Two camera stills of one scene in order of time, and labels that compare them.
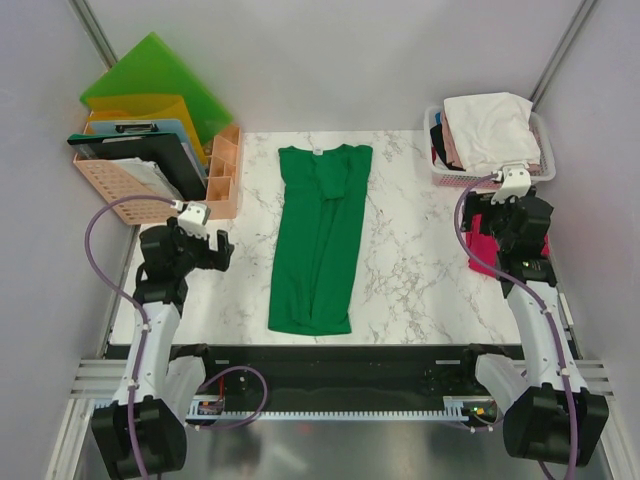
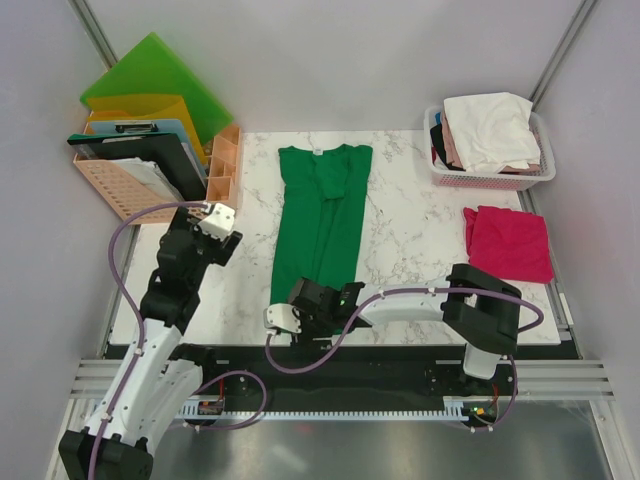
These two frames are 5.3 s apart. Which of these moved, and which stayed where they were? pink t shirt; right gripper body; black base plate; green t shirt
Moved: right gripper body
Stayed: green t shirt; black base plate; pink t shirt
